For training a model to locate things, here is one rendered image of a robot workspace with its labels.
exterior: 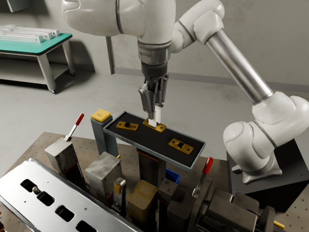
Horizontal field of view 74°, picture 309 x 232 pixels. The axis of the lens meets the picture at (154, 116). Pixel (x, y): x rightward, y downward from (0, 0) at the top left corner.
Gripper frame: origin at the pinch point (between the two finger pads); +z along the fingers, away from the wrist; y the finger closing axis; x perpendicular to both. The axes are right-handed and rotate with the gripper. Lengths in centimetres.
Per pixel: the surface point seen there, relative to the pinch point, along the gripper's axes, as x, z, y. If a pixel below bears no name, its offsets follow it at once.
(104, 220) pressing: 0.5, 25.4, 29.0
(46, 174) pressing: -32, 25, 30
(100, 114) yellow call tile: -26.3, 9.5, 3.0
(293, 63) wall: 30, 82, -303
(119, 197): 0.9, 21.2, 21.6
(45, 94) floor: -261, 126, -72
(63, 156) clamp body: -31.5, 22.7, 21.5
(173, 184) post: 14.8, 15.4, 10.0
